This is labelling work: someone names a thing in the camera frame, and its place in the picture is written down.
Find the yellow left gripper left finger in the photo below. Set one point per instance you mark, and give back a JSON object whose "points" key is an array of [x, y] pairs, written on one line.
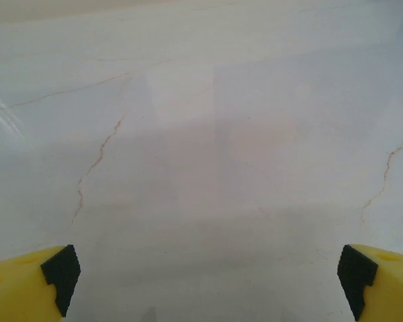
{"points": [[16, 292]]}

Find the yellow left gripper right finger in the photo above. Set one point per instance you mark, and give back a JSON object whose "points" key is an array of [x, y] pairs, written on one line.
{"points": [[389, 288]]}

